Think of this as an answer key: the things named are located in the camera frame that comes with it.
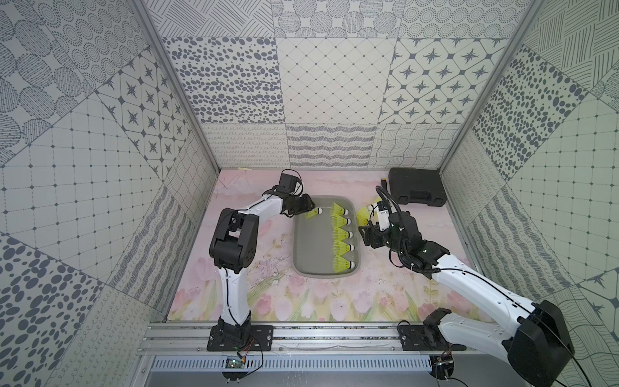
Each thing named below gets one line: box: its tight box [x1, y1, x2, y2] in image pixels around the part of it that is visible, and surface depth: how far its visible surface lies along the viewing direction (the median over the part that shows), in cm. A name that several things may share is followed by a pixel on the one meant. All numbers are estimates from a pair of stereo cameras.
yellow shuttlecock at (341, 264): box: [332, 254, 356, 273], surface depth 89 cm
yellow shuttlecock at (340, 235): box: [332, 227, 354, 242], surface depth 97 cm
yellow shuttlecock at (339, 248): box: [332, 239, 355, 256], surface depth 93 cm
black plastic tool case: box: [388, 167, 448, 207], surface depth 109 cm
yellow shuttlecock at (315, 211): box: [304, 207, 324, 220], surface depth 103 cm
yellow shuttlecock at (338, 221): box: [331, 215, 352, 229], surface depth 101 cm
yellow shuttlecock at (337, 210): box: [330, 201, 349, 217], surface depth 105 cm
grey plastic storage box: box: [292, 195, 362, 279], surface depth 95 cm
